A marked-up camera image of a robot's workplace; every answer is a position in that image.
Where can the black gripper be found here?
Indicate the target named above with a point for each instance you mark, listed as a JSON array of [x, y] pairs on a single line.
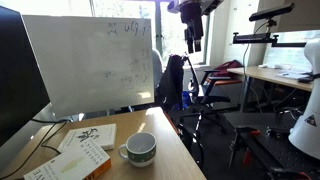
[[191, 18]]

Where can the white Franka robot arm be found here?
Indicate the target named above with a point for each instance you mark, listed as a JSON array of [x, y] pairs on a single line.
[[308, 110]]

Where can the white cup with green band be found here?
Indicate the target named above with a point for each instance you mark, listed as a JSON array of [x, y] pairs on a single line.
[[141, 151]]

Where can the red bag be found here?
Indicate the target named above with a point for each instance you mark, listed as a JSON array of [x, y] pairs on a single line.
[[230, 68]]

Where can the grey office chair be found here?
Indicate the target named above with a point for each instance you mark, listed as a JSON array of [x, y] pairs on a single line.
[[157, 68]]

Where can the blue bag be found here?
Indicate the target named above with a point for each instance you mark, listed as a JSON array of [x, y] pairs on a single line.
[[186, 100]]

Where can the black office chair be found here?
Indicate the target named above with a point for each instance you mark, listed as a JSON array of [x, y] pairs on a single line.
[[213, 98]]

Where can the wooden desk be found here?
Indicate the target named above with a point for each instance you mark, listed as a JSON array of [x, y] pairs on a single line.
[[263, 75]]

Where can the orange and black clamp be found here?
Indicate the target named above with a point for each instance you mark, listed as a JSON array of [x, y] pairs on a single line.
[[248, 133]]

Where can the white papers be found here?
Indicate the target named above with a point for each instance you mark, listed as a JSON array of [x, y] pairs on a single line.
[[293, 75]]

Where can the white whiteboard with writing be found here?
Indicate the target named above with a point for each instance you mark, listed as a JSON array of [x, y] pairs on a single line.
[[90, 66]]

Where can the black perforated robot table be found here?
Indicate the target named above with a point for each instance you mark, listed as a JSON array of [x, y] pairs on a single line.
[[266, 140]]

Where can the white book with black drawing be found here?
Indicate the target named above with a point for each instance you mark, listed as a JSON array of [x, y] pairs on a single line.
[[95, 135]]

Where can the red and black clamp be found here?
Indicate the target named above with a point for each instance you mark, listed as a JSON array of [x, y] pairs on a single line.
[[290, 174]]

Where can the white and orange book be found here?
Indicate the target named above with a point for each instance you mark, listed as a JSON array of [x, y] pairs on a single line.
[[71, 163]]

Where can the black computer monitor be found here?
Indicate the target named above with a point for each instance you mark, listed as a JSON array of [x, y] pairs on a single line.
[[20, 76]]

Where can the black boom mount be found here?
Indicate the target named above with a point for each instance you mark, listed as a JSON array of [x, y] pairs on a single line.
[[255, 38]]

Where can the black camera bar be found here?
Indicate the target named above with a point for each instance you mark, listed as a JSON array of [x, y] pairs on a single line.
[[271, 11]]

